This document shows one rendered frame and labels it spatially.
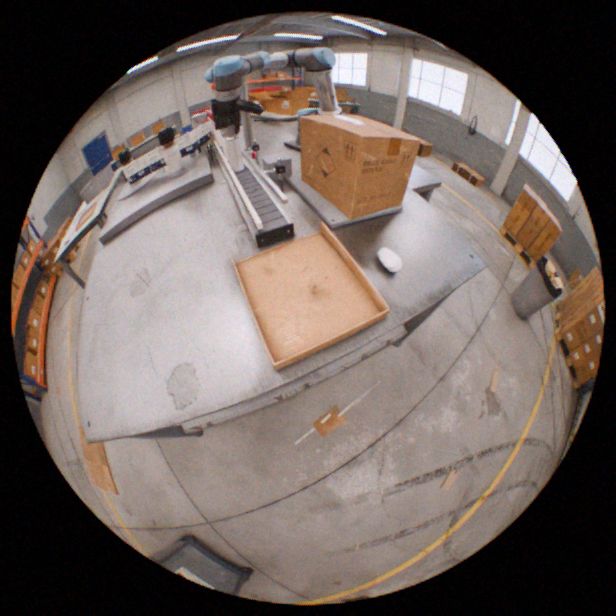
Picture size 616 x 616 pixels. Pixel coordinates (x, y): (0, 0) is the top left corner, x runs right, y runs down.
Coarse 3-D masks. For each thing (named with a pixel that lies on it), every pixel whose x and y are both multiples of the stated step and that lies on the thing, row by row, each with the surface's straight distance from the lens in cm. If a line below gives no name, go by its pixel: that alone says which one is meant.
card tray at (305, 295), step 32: (256, 256) 58; (288, 256) 56; (320, 256) 56; (256, 288) 51; (288, 288) 50; (320, 288) 50; (352, 288) 51; (256, 320) 46; (288, 320) 46; (320, 320) 46; (352, 320) 47; (288, 352) 43
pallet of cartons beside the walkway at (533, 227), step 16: (528, 192) 352; (512, 208) 393; (528, 208) 351; (544, 208) 371; (512, 224) 359; (528, 224) 356; (544, 224) 355; (528, 240) 362; (544, 240) 359; (528, 256) 366
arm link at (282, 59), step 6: (276, 54) 105; (282, 54) 105; (288, 54) 107; (276, 60) 100; (282, 60) 103; (288, 60) 105; (270, 66) 98; (276, 66) 103; (282, 66) 105; (288, 66) 108; (294, 66) 108; (210, 72) 82; (210, 78) 82
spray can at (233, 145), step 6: (228, 138) 91; (228, 144) 91; (234, 144) 90; (228, 150) 92; (234, 150) 91; (240, 150) 93; (234, 156) 92; (240, 156) 93; (234, 162) 93; (240, 162) 93; (234, 168) 94; (240, 168) 94
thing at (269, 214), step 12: (240, 180) 86; (252, 180) 84; (252, 192) 75; (264, 192) 74; (252, 204) 69; (264, 204) 67; (264, 216) 62; (276, 216) 61; (264, 228) 58; (276, 228) 58
